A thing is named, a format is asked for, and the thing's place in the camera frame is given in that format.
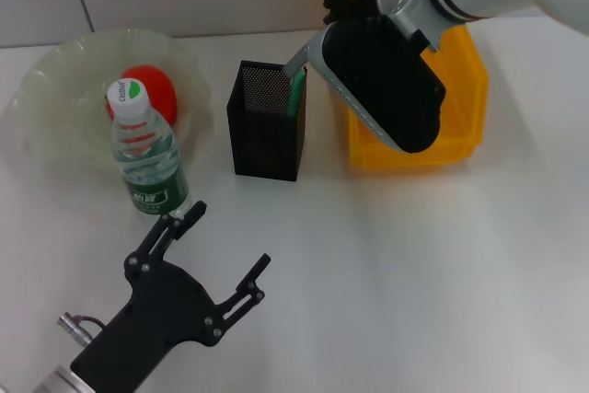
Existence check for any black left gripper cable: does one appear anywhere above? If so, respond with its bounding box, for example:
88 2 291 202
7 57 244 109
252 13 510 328
78 315 110 333

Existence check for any grey marker pen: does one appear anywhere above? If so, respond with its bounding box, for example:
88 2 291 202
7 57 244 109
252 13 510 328
281 44 310 78

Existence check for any red-orange fruit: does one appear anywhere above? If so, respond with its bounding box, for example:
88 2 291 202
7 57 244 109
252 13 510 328
104 64 179 126

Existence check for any black mesh pen holder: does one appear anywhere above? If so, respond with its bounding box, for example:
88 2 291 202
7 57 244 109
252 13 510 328
225 59 308 182

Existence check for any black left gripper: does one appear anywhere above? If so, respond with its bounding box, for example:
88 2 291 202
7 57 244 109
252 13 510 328
70 201 272 393

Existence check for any pale green glass fruit plate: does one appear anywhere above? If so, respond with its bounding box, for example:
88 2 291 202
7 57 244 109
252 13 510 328
6 28 216 173

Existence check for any yellow plastic bin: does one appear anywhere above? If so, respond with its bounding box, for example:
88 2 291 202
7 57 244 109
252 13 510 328
327 0 490 172

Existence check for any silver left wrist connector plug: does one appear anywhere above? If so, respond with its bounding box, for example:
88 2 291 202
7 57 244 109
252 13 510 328
57 312 101 344

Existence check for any mint green pen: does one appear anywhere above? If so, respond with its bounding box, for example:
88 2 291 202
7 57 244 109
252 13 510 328
285 66 308 116

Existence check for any clear green-label water bottle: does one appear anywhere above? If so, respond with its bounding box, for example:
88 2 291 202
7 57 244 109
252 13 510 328
105 77 192 219

